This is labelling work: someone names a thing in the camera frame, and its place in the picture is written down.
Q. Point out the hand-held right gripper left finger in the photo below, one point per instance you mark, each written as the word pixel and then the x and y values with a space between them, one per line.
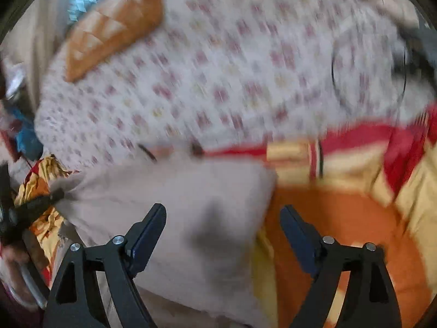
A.
pixel 146 242

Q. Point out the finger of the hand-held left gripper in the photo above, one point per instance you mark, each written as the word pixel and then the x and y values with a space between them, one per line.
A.
pixel 37 205

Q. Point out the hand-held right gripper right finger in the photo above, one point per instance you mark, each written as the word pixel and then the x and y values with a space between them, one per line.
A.
pixel 300 242

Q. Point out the beige garment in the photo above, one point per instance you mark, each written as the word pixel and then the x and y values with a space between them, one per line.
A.
pixel 187 191

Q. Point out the orange red yellow dotted blanket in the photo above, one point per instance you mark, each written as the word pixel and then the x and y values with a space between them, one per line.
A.
pixel 341 218

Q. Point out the blue bag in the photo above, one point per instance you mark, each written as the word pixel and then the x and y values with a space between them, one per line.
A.
pixel 24 136

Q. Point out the clear plastic bag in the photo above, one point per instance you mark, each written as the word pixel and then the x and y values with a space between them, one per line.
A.
pixel 13 78

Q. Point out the white floral bed sheet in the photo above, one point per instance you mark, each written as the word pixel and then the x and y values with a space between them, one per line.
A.
pixel 222 75

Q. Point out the orange diamond pattern cushion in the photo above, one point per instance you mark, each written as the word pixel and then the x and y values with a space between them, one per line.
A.
pixel 116 24

